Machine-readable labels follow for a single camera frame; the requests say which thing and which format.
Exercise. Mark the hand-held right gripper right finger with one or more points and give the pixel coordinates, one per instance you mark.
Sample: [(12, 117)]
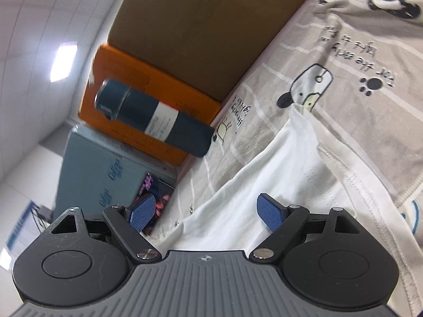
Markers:
[(269, 213)]

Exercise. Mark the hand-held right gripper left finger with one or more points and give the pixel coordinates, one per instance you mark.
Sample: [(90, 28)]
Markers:
[(142, 213)]

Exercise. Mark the white t-shirt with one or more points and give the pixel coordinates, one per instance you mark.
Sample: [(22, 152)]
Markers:
[(281, 178)]

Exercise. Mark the dark printed small box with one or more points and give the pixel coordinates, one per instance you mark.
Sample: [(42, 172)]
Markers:
[(155, 194)]

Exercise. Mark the large light blue cardboard box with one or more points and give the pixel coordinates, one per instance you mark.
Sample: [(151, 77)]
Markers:
[(95, 171)]

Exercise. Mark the dark blue tube white label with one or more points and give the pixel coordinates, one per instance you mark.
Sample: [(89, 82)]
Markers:
[(145, 115)]

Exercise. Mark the orange box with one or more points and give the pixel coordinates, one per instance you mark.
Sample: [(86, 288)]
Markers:
[(165, 89)]

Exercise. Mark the ceiling light panel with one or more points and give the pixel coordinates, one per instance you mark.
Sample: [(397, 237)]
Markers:
[(63, 61)]

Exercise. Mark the grey printed bedsheet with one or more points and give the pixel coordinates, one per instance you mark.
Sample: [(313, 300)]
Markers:
[(347, 56)]

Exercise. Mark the brown cardboard box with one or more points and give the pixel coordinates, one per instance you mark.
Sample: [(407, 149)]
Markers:
[(205, 29)]

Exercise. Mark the wall poster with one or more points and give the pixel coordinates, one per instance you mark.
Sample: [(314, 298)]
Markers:
[(19, 228)]

